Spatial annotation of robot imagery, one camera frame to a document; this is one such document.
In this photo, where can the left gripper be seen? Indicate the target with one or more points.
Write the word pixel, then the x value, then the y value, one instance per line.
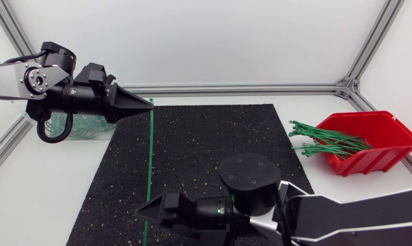
pixel 98 99

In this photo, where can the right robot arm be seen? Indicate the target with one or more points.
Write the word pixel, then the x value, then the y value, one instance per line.
pixel 345 218

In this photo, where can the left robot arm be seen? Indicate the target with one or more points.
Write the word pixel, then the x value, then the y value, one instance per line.
pixel 7 80

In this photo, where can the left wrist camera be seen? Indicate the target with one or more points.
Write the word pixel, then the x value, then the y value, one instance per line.
pixel 93 74

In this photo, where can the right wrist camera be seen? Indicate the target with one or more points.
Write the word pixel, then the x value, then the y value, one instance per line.
pixel 180 202

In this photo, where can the red plastic box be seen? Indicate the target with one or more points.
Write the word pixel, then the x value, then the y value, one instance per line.
pixel 380 131

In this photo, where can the clear plastic bin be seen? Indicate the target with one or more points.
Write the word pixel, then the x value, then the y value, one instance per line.
pixel 89 131

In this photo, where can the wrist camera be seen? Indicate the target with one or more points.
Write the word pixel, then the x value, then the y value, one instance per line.
pixel 180 202
pixel 93 74

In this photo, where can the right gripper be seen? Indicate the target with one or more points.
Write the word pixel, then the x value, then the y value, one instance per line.
pixel 181 220

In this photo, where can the black speckled mat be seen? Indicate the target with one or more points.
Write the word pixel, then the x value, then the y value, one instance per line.
pixel 199 143

